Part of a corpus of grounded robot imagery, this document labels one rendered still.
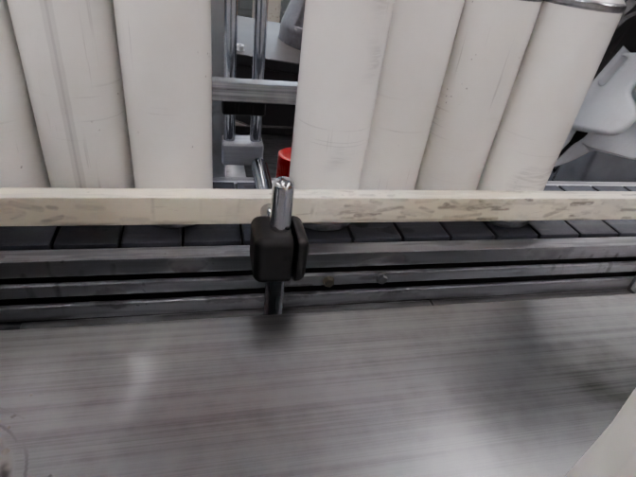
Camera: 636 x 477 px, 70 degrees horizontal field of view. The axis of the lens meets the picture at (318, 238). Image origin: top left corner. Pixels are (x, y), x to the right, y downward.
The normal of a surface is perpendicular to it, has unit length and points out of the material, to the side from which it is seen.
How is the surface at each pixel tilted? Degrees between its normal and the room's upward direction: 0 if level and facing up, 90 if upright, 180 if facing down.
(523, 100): 90
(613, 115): 63
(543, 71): 90
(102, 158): 90
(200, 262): 90
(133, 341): 0
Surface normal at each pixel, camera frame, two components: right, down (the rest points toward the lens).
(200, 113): 0.86, 0.36
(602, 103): -0.81, -0.36
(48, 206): 0.20, 0.57
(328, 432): 0.12, -0.82
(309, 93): -0.72, 0.32
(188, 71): 0.71, 0.47
